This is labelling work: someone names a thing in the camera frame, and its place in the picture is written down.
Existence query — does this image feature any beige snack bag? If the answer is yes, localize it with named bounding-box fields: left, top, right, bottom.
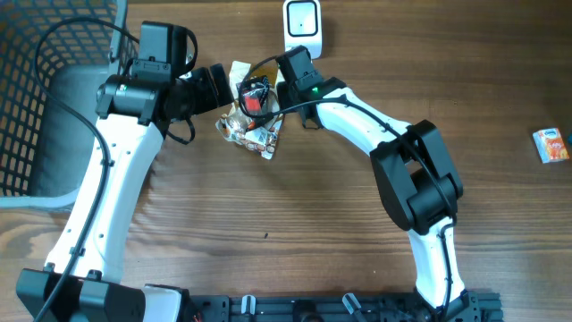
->
left=215, top=61, right=285, bottom=160

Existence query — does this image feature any hex wrench set package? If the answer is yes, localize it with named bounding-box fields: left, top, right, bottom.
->
left=234, top=75, right=273, bottom=131

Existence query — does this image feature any orange Kleenex tissue pack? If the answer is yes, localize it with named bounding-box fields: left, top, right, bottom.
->
left=533, top=128, right=569, bottom=164

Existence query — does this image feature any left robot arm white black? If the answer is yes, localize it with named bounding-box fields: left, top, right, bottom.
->
left=16, top=21, right=232, bottom=321

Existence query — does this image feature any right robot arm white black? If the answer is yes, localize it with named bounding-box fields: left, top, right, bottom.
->
left=274, top=46, right=466, bottom=321

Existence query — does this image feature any white barcode scanner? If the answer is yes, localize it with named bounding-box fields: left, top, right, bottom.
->
left=282, top=0, right=323, bottom=59

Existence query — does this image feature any black mesh plastic basket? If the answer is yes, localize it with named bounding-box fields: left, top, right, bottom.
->
left=1, top=0, right=137, bottom=211

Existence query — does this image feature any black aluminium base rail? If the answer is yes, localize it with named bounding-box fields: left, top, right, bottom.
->
left=105, top=292, right=503, bottom=322

